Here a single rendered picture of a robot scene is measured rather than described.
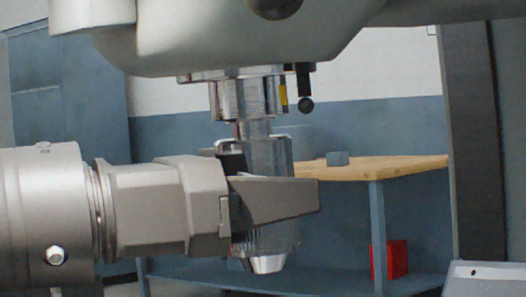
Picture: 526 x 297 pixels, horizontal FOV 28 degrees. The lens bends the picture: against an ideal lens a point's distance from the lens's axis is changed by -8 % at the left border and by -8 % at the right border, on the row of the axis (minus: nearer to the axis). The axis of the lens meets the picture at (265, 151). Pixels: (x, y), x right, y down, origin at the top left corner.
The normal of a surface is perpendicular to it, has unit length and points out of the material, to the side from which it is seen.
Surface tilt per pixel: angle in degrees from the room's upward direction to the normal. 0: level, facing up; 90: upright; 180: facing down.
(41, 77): 90
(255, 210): 90
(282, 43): 126
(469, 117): 90
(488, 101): 90
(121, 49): 111
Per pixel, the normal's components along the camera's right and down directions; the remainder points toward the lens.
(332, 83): -0.76, 0.11
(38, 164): 0.11, -0.74
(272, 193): 0.26, 0.03
